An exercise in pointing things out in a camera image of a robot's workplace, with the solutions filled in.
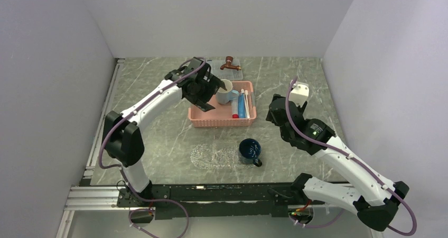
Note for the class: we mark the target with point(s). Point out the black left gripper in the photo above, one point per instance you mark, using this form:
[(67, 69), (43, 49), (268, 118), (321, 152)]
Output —
[(213, 84)]

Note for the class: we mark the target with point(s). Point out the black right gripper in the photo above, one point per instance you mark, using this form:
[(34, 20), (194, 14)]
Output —
[(270, 117)]

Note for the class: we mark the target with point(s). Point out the light blue white mug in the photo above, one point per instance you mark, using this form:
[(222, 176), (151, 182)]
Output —
[(227, 94)]

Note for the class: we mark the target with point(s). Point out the dark blue mug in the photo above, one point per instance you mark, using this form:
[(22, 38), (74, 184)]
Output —
[(249, 152)]

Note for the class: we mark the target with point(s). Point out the clear textured acrylic tray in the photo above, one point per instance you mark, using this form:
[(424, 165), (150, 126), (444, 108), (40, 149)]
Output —
[(226, 156)]

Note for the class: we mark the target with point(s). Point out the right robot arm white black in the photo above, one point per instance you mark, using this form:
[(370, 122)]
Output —
[(373, 198)]

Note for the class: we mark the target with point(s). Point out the white red-capped toothpaste tube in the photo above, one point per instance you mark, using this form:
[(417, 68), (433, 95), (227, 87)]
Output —
[(234, 108)]

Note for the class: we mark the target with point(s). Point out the blue toothpaste tube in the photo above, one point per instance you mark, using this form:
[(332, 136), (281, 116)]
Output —
[(241, 106)]

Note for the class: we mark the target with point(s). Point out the pink plastic basket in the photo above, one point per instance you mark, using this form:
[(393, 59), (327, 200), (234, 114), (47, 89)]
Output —
[(221, 116)]

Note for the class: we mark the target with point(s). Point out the clear plastic box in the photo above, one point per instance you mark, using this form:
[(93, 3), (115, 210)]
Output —
[(230, 74)]

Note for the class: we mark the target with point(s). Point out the copper faucet tap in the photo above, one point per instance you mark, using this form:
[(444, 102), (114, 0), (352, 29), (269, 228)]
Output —
[(229, 64)]

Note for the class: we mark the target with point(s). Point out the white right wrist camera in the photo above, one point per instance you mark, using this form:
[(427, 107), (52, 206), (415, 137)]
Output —
[(299, 94)]

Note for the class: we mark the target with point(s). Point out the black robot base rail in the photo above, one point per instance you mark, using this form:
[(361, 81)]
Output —
[(217, 200)]

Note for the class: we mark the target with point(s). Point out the aluminium side rail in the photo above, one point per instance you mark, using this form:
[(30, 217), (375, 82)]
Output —
[(85, 197)]

